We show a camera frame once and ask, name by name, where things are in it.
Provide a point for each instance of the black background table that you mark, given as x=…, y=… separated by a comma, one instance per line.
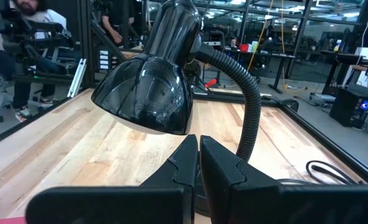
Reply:
x=278, y=74

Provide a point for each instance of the black computer tower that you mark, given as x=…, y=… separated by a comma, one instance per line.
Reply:
x=345, y=105

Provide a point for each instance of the black joystick controller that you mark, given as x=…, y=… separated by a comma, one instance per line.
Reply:
x=146, y=93

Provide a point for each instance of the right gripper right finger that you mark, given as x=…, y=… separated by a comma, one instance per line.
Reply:
x=296, y=205

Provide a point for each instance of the red plastic bin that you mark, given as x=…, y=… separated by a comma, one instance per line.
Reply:
x=3, y=221

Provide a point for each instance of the silver aluminium extrusion bar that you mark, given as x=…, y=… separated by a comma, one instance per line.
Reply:
x=77, y=77

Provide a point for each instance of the black background desk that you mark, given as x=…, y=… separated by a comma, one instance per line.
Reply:
x=342, y=57

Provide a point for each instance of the black box white labels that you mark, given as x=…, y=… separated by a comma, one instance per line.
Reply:
x=103, y=62

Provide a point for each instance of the person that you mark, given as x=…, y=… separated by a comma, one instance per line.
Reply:
x=50, y=17
x=112, y=28

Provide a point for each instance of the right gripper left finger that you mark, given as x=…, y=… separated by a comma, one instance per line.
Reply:
x=109, y=205

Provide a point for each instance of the red tool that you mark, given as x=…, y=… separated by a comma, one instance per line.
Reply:
x=210, y=83

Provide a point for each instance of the red container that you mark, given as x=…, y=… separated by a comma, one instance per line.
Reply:
x=243, y=47

